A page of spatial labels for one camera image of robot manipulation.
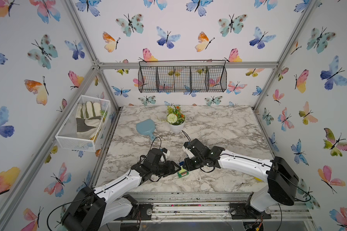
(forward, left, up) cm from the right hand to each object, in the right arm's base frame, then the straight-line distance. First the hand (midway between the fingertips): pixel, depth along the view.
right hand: (184, 166), depth 80 cm
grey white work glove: (+16, +52, +19) cm, 57 cm away
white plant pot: (+29, +5, -5) cm, 30 cm away
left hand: (-1, +2, -2) cm, 3 cm away
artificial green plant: (+29, +7, +8) cm, 31 cm away
